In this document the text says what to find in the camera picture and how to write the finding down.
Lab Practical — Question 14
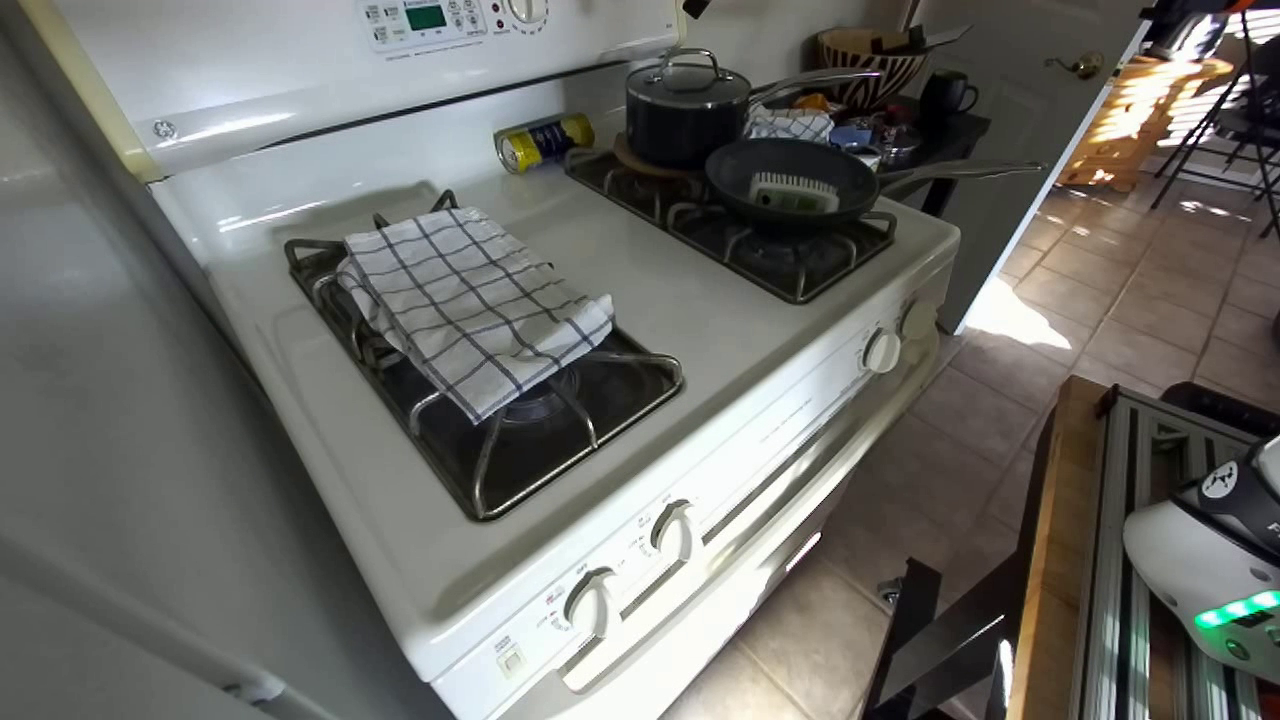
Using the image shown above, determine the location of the white stove knob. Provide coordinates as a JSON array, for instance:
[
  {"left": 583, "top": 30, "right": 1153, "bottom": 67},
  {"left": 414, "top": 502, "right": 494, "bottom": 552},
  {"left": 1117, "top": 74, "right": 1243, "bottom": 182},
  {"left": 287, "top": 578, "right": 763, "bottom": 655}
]
[
  {"left": 895, "top": 293, "right": 938, "bottom": 345},
  {"left": 644, "top": 497, "right": 700, "bottom": 565},
  {"left": 859, "top": 323, "right": 907, "bottom": 379},
  {"left": 554, "top": 565, "right": 621, "bottom": 638}
]

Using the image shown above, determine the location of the black cooking pot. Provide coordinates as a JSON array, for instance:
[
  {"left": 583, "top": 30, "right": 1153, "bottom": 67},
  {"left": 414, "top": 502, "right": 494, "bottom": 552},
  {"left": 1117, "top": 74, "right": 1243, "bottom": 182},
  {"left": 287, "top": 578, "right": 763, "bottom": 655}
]
[{"left": 621, "top": 55, "right": 888, "bottom": 173}]

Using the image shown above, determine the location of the round wooden trivet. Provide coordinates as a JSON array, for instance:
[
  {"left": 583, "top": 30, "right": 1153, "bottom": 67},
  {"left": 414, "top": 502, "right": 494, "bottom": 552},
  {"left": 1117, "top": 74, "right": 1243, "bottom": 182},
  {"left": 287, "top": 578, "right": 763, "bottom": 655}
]
[{"left": 607, "top": 130, "right": 713, "bottom": 186}]

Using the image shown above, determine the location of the wooden board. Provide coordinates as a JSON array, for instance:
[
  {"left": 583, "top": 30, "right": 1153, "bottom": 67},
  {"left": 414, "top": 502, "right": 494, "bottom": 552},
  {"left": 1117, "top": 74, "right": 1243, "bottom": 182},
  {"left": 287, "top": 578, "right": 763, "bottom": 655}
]
[{"left": 1008, "top": 376, "right": 1119, "bottom": 720}]

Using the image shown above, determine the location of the white door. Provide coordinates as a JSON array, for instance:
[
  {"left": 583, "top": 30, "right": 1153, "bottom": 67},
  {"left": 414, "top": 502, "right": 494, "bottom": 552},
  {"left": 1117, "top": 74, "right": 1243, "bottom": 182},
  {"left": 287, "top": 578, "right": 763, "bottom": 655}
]
[{"left": 916, "top": 0, "right": 1158, "bottom": 336}]

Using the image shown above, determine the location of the brass door knob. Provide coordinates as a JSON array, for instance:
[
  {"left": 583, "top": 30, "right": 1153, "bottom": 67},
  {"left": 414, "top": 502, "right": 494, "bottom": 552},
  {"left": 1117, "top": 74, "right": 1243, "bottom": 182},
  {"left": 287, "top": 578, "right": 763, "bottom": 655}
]
[{"left": 1048, "top": 47, "right": 1111, "bottom": 84}]

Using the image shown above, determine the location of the wicker basket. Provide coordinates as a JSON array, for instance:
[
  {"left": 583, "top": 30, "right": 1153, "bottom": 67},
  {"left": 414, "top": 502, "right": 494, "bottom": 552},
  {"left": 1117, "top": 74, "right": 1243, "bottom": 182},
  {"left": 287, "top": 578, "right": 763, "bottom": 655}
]
[{"left": 812, "top": 23, "right": 929, "bottom": 100}]

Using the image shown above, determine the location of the black frying pan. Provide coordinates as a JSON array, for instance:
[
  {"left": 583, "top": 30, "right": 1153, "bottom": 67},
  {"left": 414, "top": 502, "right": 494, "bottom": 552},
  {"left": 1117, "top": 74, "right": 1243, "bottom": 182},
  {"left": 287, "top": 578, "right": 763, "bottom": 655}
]
[{"left": 700, "top": 130, "right": 1048, "bottom": 230}]

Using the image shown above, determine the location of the black metal stand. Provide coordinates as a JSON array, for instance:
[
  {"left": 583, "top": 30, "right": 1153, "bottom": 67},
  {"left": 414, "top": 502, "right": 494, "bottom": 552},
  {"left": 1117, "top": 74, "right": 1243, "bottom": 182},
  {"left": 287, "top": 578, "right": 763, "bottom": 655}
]
[{"left": 1146, "top": 0, "right": 1280, "bottom": 238}]

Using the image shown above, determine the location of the glass pot lid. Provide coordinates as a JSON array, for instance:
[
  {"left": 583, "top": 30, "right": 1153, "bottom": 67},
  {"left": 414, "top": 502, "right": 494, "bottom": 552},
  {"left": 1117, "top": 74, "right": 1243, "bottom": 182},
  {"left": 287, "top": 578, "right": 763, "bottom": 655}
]
[{"left": 625, "top": 42, "right": 760, "bottom": 105}]

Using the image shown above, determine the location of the white checkered towel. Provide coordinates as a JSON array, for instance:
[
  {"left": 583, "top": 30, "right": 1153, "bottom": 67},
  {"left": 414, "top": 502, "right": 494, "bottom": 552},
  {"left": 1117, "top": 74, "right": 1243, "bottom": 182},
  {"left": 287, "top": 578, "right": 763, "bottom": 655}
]
[{"left": 333, "top": 202, "right": 621, "bottom": 429}]

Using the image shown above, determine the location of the black metal bracket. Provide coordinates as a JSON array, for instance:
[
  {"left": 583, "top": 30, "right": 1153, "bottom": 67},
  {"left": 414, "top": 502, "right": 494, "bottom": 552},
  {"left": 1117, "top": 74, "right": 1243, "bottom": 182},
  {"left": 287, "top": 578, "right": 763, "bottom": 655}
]
[{"left": 857, "top": 554, "right": 1061, "bottom": 720}]

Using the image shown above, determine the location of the white gas stove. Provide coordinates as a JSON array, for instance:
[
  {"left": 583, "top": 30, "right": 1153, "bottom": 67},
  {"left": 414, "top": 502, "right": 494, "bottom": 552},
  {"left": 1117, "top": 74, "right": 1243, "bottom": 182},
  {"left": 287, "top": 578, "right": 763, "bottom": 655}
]
[{"left": 13, "top": 0, "right": 966, "bottom": 720}]

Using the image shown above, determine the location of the green white sponge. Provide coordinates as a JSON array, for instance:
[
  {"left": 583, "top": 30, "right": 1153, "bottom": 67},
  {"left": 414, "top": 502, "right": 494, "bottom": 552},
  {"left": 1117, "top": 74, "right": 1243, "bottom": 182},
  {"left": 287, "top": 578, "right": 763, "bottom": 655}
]
[{"left": 743, "top": 168, "right": 842, "bottom": 221}]

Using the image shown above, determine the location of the aluminium frame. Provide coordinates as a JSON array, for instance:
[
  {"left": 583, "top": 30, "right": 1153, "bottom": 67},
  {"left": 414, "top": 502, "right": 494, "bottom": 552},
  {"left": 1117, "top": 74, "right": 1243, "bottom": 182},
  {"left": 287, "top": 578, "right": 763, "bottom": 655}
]
[{"left": 1080, "top": 386, "right": 1273, "bottom": 720}]

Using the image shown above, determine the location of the white oven timer dial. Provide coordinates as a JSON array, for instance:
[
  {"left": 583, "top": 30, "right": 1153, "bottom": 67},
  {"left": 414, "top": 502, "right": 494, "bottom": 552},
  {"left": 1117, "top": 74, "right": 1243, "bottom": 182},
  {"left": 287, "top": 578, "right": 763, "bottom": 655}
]
[{"left": 504, "top": 0, "right": 554, "bottom": 35}]

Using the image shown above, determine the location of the white refrigerator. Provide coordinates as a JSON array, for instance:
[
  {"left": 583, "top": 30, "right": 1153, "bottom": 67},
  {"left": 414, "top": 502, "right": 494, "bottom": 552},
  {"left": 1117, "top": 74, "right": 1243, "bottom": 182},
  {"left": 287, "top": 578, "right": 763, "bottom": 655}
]
[{"left": 0, "top": 0, "right": 450, "bottom": 720}]

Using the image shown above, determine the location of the black stove grate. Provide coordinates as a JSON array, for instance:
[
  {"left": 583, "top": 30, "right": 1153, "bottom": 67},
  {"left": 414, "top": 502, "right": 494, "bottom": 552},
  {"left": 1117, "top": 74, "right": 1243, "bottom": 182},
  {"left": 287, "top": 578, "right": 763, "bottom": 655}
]
[
  {"left": 565, "top": 134, "right": 898, "bottom": 308},
  {"left": 281, "top": 186, "right": 689, "bottom": 522}
]

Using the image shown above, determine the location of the white blue cloth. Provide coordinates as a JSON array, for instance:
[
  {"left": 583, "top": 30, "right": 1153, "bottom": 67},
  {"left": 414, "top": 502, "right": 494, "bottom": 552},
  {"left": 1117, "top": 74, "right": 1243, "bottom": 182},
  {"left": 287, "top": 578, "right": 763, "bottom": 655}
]
[{"left": 740, "top": 100, "right": 841, "bottom": 148}]

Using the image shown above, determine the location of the black mug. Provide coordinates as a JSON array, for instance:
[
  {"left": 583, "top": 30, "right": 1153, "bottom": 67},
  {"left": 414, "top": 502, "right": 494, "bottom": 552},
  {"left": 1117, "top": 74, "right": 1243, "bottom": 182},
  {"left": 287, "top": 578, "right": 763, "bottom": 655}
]
[{"left": 916, "top": 67, "right": 982, "bottom": 130}]

